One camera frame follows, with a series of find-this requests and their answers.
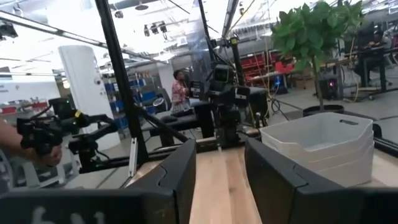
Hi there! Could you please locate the white pillar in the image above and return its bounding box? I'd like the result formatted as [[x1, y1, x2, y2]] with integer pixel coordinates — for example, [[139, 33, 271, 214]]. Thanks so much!
[[58, 45, 121, 151]]

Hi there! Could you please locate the green leafy artificial plant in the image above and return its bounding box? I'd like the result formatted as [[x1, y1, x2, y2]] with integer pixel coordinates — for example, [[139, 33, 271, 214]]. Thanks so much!
[[270, 0, 364, 108]]

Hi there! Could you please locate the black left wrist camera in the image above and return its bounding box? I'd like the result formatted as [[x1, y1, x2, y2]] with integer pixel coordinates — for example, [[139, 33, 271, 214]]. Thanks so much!
[[213, 63, 236, 85]]

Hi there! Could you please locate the grey plastic basket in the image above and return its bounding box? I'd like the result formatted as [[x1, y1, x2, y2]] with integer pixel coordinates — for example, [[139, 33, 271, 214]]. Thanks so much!
[[259, 111, 374, 156], [269, 144, 376, 188], [263, 133, 375, 170]]

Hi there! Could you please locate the shelf with red bins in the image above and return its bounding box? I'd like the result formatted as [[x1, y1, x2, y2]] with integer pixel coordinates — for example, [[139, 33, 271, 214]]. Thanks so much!
[[241, 51, 295, 77]]

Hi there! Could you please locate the person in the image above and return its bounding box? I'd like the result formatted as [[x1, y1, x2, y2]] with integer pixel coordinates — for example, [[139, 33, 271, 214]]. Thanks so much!
[[0, 119, 82, 195], [170, 69, 193, 114], [369, 29, 393, 48]]

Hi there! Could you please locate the black computer tower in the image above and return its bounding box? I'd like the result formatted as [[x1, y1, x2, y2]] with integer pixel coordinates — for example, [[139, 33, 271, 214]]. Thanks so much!
[[319, 69, 343, 101]]

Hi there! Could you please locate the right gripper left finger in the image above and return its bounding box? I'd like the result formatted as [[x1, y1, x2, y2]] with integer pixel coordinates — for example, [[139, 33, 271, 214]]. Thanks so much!
[[126, 139, 197, 224]]

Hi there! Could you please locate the dark grey side table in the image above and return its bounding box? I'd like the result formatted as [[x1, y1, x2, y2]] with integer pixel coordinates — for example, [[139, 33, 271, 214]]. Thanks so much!
[[148, 86, 269, 147]]

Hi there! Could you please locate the black aluminium rig frame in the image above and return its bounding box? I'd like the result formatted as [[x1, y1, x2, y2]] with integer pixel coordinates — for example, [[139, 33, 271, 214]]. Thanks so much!
[[0, 0, 398, 187]]

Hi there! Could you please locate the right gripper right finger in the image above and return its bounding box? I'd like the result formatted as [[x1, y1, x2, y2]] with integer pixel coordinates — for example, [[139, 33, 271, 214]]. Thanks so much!
[[244, 138, 343, 224]]

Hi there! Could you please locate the shelf with blue bins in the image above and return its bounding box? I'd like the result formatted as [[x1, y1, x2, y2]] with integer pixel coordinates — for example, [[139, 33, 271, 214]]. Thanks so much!
[[104, 73, 157, 129]]

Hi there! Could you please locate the black work desk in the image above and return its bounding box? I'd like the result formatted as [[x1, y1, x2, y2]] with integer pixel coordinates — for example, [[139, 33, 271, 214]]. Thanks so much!
[[343, 45, 398, 95]]

